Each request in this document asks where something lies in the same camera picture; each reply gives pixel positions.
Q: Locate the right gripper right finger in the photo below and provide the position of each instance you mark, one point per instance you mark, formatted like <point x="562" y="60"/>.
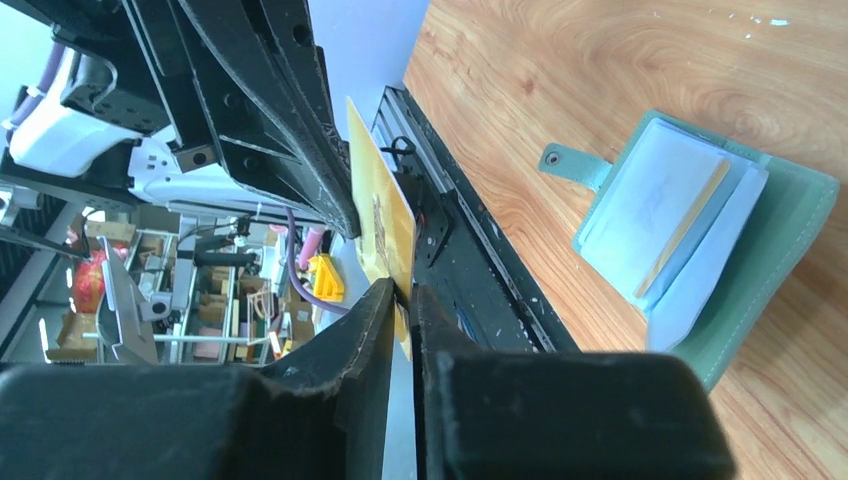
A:
<point x="486" y="414"/>

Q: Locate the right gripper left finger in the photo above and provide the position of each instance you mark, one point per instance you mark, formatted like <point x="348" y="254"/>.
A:
<point x="317" y="413"/>

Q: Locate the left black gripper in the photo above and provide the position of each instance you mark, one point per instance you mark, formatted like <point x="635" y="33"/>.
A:
<point x="242" y="83"/>

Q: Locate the gold credit card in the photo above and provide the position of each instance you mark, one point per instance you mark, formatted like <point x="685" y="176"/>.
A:
<point x="386" y="246"/>

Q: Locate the green card holder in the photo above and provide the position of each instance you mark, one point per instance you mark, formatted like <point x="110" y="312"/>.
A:
<point x="786" y="220"/>

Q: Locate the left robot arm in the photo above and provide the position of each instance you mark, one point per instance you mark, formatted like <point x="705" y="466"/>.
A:
<point x="63" y="152"/>

